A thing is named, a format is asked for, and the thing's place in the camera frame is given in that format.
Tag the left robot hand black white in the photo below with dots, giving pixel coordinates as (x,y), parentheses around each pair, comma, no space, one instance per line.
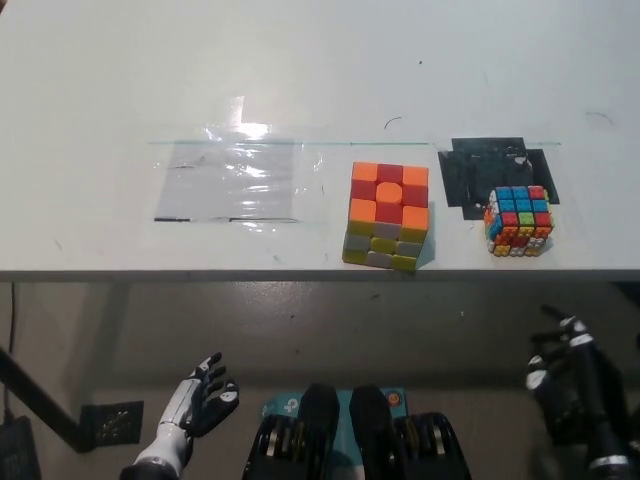
(205,405)

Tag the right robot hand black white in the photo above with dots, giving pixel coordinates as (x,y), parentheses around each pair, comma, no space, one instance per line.
(602,390)

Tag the small studded multicolour puzzle cube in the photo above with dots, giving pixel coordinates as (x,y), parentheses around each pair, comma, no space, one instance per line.
(520,220)

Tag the large orange yellow puzzle cube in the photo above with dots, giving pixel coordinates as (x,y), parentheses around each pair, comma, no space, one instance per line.
(385,215)

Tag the black floor plate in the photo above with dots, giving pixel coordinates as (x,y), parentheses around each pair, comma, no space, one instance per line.
(557,432)
(100,425)

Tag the black diagonal table leg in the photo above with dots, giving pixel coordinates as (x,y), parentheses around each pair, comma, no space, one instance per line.
(35,395)

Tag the black box on floor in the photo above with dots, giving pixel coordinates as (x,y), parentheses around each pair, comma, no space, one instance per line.
(17,450)

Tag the clear plastic sheet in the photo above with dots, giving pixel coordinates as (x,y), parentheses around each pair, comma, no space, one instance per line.
(225,180)

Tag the black tape square marking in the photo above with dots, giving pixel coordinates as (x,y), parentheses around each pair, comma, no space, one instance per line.
(475,175)

